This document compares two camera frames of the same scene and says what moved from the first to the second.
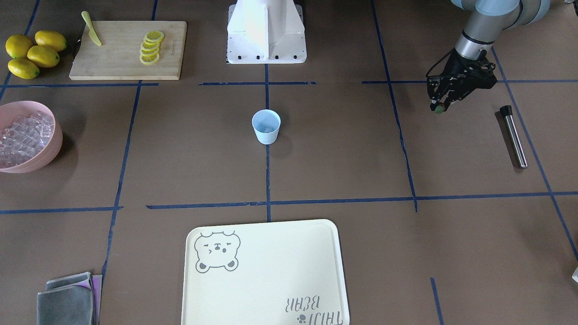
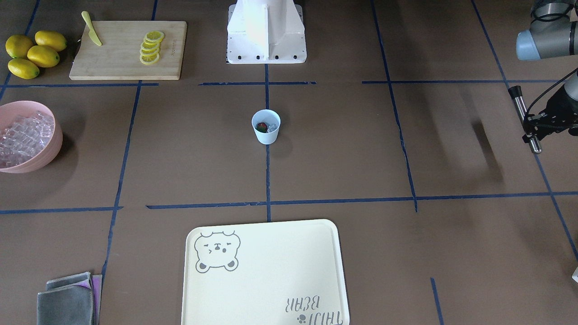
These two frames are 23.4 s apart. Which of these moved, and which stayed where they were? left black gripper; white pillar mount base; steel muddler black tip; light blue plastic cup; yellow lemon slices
Moved: steel muddler black tip; left black gripper
Stayed: light blue plastic cup; white pillar mount base; yellow lemon slices
